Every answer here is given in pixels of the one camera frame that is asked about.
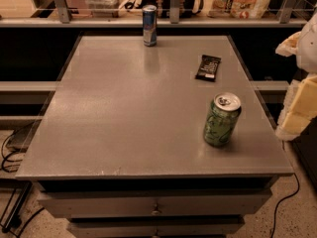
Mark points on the colourful snack bag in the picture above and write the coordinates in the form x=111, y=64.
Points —
x=240, y=9

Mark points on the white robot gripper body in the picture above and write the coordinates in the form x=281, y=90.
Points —
x=309, y=52

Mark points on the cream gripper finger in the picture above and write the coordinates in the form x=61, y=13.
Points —
x=299, y=108
x=289, y=46

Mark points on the metal drawer knob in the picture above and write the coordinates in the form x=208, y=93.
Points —
x=156, y=211

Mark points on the green soda can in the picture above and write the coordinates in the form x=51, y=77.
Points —
x=222, y=117

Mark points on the blue silver redbull can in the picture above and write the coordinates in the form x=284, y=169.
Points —
x=150, y=25

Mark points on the grey upper drawer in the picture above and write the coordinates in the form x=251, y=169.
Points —
x=141, y=204

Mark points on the grey lower drawer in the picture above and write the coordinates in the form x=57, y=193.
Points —
x=147, y=227

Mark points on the grey drawer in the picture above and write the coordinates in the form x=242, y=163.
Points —
x=147, y=227
x=141, y=204

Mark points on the black snack bar wrapper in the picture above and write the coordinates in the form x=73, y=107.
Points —
x=208, y=68

